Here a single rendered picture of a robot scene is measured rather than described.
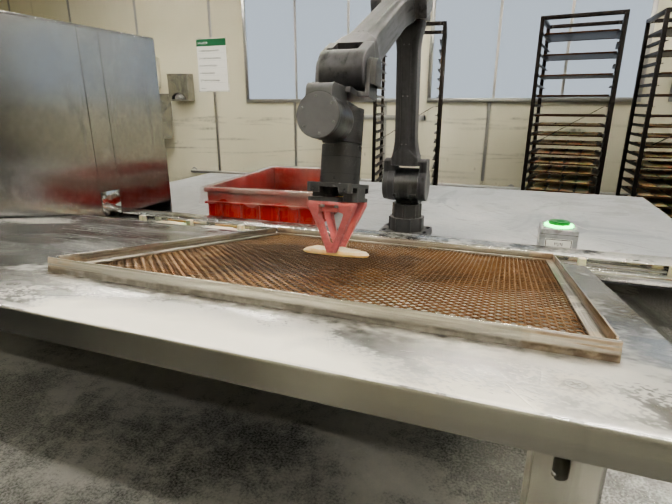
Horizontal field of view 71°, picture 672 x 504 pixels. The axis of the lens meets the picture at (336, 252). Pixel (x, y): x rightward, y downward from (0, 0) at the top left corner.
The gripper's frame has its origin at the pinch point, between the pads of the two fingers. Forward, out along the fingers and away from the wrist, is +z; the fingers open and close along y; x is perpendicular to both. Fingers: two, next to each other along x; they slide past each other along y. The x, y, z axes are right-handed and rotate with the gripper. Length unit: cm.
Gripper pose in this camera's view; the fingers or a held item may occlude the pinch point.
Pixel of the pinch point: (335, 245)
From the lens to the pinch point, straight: 69.1
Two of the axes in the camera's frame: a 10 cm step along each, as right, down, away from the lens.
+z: -0.6, 9.9, 1.4
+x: -9.5, -1.0, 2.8
